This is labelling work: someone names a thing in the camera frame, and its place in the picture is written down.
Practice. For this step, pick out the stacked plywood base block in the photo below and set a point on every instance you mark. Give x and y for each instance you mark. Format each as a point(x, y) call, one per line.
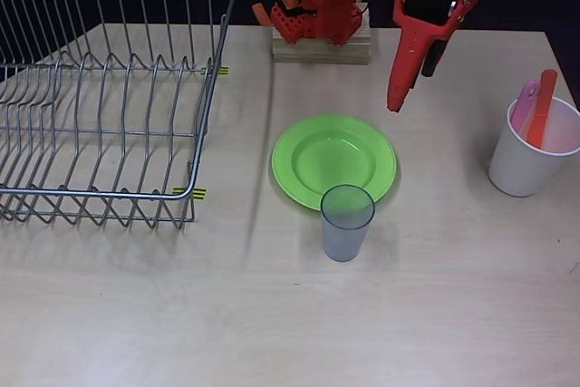
point(353, 54)

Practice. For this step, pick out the pink plastic utensil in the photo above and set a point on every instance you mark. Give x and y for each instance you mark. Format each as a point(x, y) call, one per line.
point(524, 106)

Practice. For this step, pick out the green plastic plate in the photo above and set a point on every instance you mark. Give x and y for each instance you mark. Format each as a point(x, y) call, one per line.
point(335, 156)

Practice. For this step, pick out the translucent grey plastic tumbler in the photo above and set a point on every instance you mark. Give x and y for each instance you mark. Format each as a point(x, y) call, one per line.
point(344, 237)

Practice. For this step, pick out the orange plastic knife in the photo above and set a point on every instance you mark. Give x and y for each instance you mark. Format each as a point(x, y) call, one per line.
point(546, 88)

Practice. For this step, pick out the white paper cup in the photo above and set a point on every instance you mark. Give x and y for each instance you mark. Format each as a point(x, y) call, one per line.
point(516, 169)

